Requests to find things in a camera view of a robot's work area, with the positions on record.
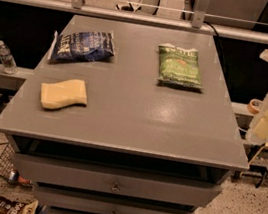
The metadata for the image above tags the green jalapeno chip bag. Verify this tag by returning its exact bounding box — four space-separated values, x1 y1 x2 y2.
158 43 203 89

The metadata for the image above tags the blue chip bag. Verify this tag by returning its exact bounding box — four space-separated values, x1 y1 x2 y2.
47 31 115 63

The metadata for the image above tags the brown snack bag on floor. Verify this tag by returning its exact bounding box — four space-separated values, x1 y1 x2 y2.
0 195 38 214

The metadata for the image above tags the roll of tape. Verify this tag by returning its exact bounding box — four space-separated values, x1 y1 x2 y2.
247 99 262 114

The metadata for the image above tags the grey drawer cabinet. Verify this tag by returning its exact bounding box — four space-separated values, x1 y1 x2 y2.
0 15 248 214

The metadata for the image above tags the yellow sponge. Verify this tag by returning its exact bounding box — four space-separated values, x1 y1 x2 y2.
40 79 87 110

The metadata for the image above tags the clear water bottle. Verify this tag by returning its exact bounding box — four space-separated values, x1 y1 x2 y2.
0 40 18 75

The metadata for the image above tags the wire basket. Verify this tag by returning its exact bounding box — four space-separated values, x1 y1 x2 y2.
0 145 17 182

